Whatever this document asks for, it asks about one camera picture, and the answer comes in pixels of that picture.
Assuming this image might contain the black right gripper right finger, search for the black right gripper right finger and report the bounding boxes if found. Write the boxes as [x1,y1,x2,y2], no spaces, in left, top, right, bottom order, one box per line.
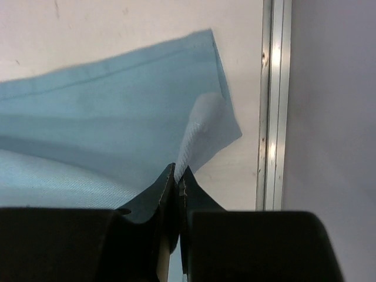
[178,169,344,281]

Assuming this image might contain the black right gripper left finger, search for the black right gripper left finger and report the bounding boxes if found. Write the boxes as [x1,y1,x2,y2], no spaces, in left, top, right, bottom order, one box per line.
[1,164,176,281]

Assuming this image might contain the light blue trousers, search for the light blue trousers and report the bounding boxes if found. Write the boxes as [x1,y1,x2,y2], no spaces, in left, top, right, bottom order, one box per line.
[1,29,241,209]

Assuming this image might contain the aluminium table edge rail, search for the aluminium table edge rail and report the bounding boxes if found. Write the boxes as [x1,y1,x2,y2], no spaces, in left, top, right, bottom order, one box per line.
[256,0,292,211]

